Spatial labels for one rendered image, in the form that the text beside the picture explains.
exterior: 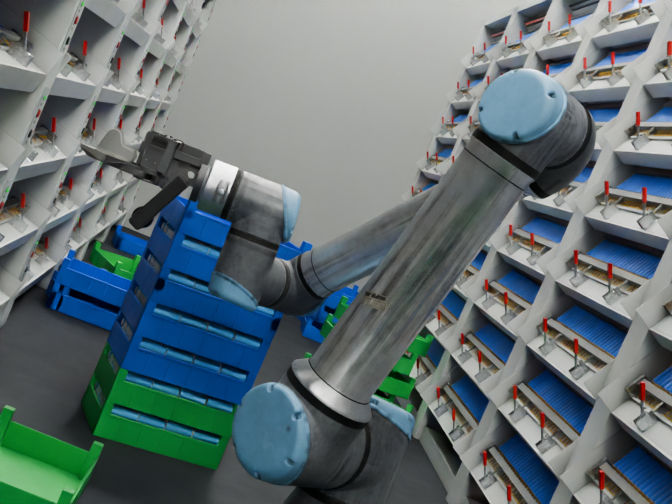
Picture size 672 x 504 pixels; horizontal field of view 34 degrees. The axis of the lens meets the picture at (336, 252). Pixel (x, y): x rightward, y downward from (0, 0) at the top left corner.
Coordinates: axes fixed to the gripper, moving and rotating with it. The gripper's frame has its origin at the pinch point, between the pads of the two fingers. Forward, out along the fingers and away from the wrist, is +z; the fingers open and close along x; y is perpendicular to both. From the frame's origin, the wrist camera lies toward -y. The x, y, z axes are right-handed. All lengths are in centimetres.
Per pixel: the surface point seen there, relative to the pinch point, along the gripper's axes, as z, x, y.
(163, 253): -16, -51, -19
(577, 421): -119, -56, -22
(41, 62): 17.4, -30.0, 10.6
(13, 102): 19.9, -30.3, 1.5
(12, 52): 19.1, -11.4, 10.8
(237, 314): -36, -54, -26
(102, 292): -1, -148, -50
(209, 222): -23, -50, -9
